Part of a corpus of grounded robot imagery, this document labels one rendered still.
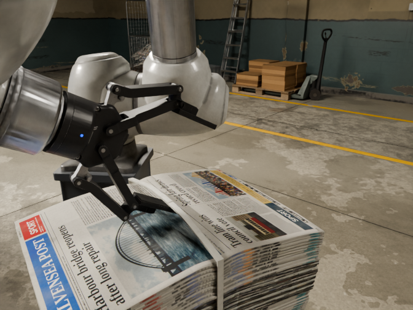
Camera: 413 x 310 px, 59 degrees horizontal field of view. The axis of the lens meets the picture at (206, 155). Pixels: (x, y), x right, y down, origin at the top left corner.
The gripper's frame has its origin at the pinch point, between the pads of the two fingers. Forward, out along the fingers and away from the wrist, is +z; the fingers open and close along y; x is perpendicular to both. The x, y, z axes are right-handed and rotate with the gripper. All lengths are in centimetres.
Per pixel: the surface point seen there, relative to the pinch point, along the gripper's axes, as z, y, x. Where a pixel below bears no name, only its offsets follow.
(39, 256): -14.8, 18.4, -2.2
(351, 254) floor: 186, 32, -65
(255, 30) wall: 434, -220, -574
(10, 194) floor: 39, 112, -265
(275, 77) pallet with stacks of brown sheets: 408, -125, -434
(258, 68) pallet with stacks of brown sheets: 422, -139, -502
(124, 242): -6.4, 12.5, 2.7
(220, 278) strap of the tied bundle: 2.1, 10.4, 13.7
